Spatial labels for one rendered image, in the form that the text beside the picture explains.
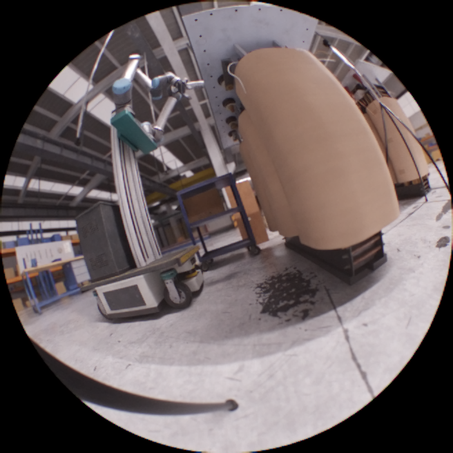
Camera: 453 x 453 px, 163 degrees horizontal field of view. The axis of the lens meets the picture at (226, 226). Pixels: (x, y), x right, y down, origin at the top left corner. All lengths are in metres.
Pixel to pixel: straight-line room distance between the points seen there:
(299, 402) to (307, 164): 0.63
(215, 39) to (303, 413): 1.41
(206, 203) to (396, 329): 1.73
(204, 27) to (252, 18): 0.26
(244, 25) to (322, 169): 0.91
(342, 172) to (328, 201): 0.10
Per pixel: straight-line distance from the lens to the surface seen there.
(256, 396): 0.45
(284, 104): 0.62
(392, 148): 2.16
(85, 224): 1.33
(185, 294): 0.98
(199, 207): 1.74
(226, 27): 1.08
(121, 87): 1.42
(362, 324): 0.55
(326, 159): 0.53
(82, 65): 11.00
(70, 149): 7.81
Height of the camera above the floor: 0.39
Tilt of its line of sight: level
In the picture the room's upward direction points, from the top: 19 degrees counter-clockwise
